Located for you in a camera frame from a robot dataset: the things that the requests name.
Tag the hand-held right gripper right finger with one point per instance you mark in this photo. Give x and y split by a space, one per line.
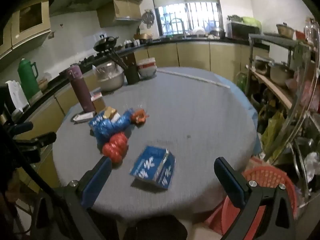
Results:
230 182

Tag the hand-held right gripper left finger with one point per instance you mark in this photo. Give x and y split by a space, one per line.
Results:
96 180

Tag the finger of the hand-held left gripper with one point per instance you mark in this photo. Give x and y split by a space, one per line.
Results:
45 138
22 127

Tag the red plastic mesh basket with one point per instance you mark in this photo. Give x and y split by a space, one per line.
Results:
265 175

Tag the red plastic bag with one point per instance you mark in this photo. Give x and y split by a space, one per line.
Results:
116 146

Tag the small white purple box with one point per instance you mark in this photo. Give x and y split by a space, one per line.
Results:
83 117

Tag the blue printed plastic bag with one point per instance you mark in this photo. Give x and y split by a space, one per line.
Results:
107 127

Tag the blue printed cardboard box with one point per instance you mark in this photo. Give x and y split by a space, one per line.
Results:
150 165

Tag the orange plastic bag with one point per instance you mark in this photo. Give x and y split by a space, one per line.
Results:
138 117

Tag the white electric kettle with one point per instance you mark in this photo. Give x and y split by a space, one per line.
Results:
16 96

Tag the green thermos jug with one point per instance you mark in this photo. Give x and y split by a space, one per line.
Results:
27 80

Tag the light blue tablecloth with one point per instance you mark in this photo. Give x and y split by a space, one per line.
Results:
253 130

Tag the purple thermos bottle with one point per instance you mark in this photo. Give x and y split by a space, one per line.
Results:
81 90

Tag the small brown box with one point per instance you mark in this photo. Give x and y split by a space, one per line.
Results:
98 101

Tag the yellow plastic bag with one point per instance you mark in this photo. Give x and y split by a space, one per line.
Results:
272 132

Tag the tan cardboard piece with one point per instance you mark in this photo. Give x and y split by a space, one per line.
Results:
111 113

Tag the white crumpled plastic bag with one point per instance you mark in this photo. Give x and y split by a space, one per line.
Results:
312 165

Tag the metal bowl with plastic wrap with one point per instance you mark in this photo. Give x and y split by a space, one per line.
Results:
110 80

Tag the black gas stove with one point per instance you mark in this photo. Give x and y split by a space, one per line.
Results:
91 58

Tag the green plastic bottle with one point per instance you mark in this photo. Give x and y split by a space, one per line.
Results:
241 82

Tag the thin white rod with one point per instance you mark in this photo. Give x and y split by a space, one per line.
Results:
192 78

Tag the black wok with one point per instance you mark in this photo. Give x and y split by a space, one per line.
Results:
106 43

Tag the pink plastic bag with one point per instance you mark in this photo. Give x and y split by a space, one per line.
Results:
306 95

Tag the plain white bowl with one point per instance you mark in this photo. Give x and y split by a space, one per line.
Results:
147 73

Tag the large lidded metal pot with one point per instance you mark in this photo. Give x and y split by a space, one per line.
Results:
279 74

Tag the small dark lidded pot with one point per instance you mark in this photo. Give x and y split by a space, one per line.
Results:
261 66

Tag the white bowl red band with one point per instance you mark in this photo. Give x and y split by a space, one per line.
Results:
146 63

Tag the tan base cabinets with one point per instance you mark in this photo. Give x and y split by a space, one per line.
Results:
192 55

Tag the metal range hood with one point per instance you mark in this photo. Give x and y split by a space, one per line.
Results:
82 2

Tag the black kitchen countertop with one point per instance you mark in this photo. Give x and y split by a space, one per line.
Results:
200 39

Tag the metal cooking pot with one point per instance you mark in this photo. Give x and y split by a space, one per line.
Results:
217 33

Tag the dark microwave oven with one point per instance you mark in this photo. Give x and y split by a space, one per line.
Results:
242 31

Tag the white dishes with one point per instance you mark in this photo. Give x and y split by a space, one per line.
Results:
198 32

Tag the round hanging strainer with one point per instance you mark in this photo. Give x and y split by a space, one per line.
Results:
148 18

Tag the metal sink faucet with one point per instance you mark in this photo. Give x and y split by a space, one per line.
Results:
183 28

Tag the brown lidded clay pot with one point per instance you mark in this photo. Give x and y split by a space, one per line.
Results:
285 30

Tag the green plastic bowl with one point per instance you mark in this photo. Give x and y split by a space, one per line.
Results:
251 21

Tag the window with metal grille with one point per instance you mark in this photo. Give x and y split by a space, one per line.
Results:
195 17

